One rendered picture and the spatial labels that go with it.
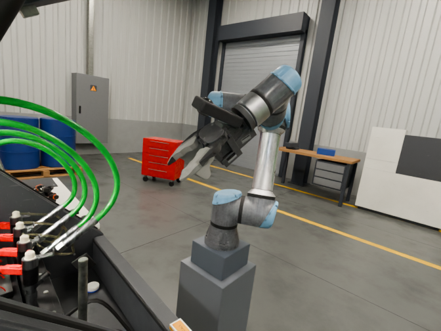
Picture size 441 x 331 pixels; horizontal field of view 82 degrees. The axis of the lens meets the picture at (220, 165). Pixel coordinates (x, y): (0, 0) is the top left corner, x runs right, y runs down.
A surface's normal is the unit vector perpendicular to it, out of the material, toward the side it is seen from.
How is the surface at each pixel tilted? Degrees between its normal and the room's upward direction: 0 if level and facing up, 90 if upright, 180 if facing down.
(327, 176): 90
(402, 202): 90
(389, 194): 90
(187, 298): 90
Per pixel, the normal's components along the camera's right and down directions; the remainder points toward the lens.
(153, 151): -0.26, 0.16
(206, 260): -0.64, 0.07
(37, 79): 0.76, 0.21
